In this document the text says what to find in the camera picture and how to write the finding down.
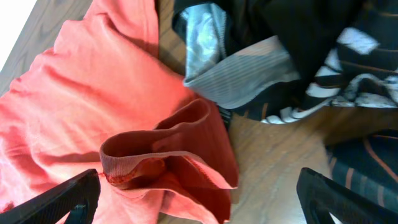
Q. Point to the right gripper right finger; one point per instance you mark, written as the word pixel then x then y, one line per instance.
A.
pixel 321 199

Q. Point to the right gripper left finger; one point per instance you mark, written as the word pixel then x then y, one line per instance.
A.
pixel 75 199

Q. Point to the red t-shirt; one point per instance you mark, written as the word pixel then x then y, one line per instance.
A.
pixel 101 99

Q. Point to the black patterned garment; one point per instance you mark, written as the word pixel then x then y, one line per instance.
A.
pixel 280 61

